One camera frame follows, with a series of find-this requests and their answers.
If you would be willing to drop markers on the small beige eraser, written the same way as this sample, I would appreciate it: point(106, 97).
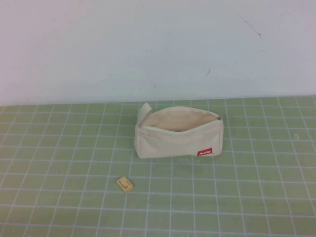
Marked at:
point(125, 184)

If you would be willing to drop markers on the cream canvas pencil case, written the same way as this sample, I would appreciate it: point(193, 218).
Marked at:
point(172, 145)

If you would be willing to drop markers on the green grid cutting mat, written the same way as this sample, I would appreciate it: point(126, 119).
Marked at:
point(222, 197)

